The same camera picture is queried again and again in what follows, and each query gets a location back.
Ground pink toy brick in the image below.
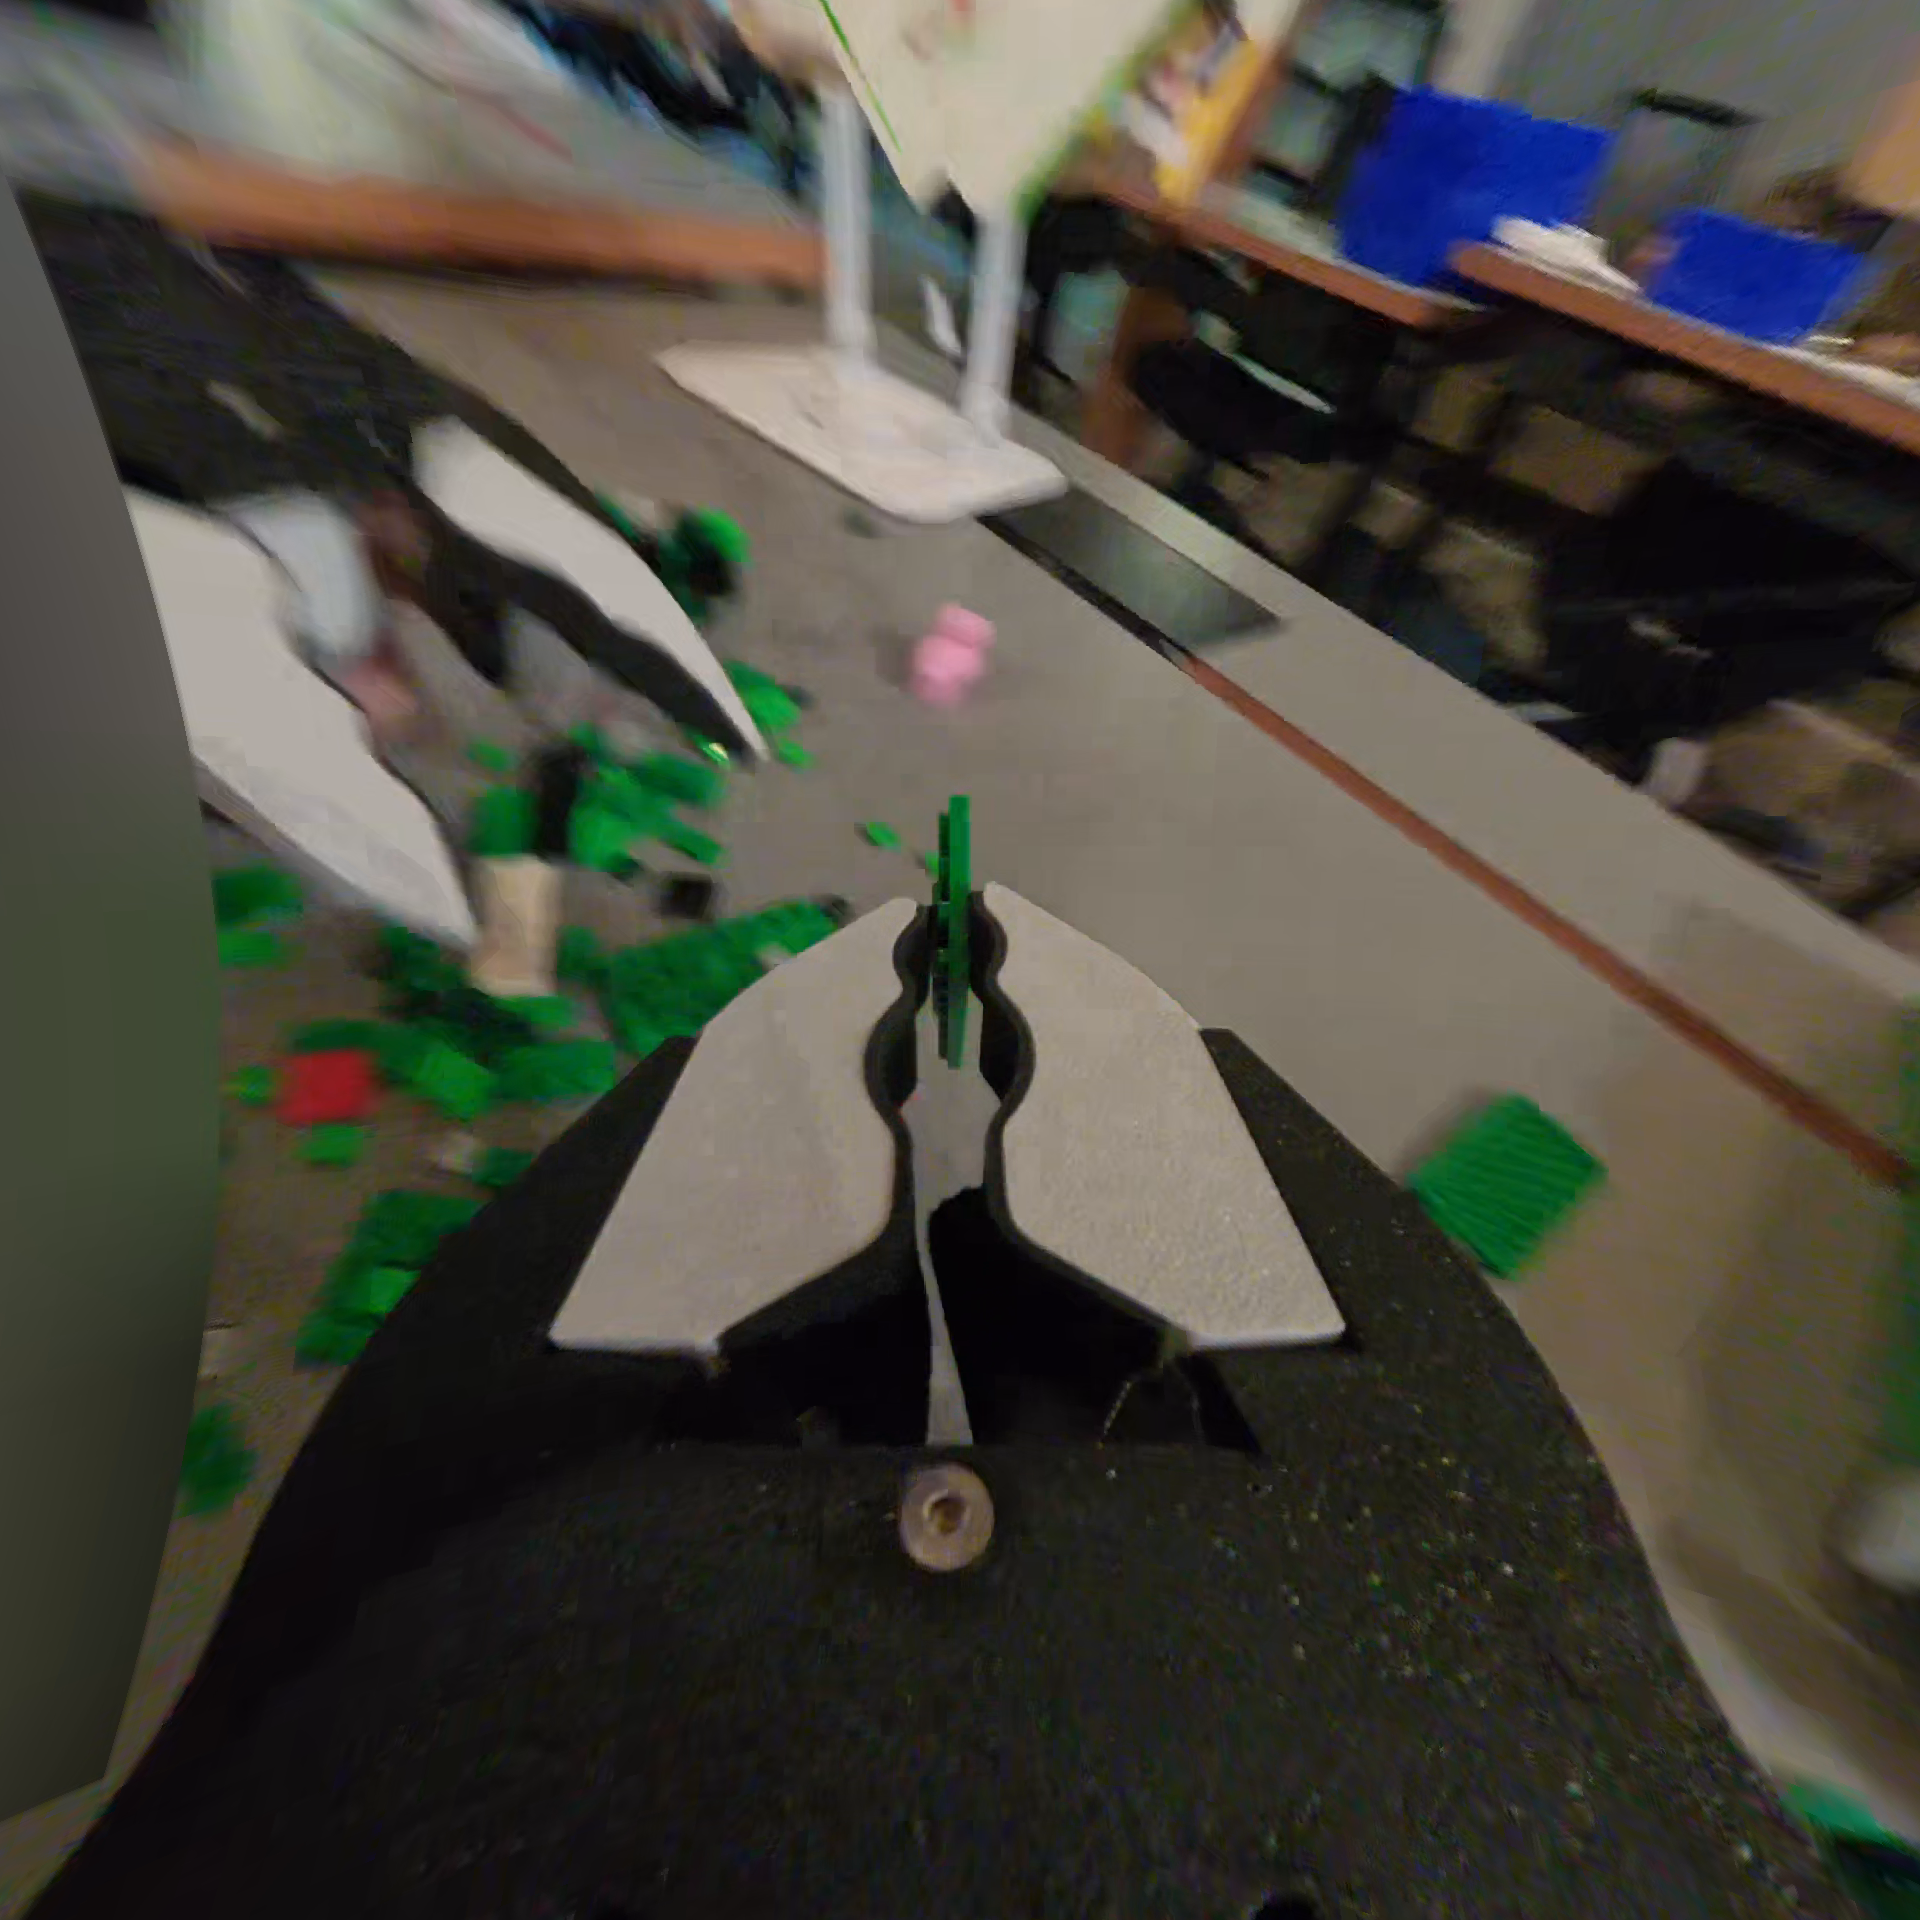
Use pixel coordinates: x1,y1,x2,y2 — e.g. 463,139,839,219
908,604,998,707

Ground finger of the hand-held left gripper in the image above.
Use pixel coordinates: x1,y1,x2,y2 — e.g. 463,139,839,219
406,417,773,763
123,486,483,953

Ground white stand with two poles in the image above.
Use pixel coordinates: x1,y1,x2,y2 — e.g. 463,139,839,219
655,0,1203,522

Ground person's left hand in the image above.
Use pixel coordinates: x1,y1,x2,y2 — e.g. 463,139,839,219
343,491,442,741

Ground wooden table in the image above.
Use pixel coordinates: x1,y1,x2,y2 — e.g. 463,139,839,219
1050,150,1920,459

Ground small blue crate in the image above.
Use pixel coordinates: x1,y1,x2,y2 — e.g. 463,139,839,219
1650,207,1871,350

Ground red toy plate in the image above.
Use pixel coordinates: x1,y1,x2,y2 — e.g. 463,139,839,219
277,1050,380,1129

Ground long green toy plate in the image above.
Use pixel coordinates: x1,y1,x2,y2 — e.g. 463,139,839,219
931,795,975,1070

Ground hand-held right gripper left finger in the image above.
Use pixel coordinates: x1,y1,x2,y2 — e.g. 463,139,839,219
550,895,924,1359

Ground cream toy brick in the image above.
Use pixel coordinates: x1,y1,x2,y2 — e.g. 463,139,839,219
470,861,566,993

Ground wide green studded plate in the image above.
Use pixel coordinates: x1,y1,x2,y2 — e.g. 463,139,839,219
1409,1094,1610,1281

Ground pile of small green bricks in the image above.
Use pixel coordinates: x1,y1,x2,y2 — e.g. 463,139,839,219
181,503,849,1518

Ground large blue crate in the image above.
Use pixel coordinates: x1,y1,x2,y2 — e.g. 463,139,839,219
1334,86,1617,290

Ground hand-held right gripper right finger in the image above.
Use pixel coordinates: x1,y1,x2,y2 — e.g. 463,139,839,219
983,883,1346,1353

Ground wooden board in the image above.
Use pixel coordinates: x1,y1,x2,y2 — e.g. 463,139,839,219
134,141,830,290

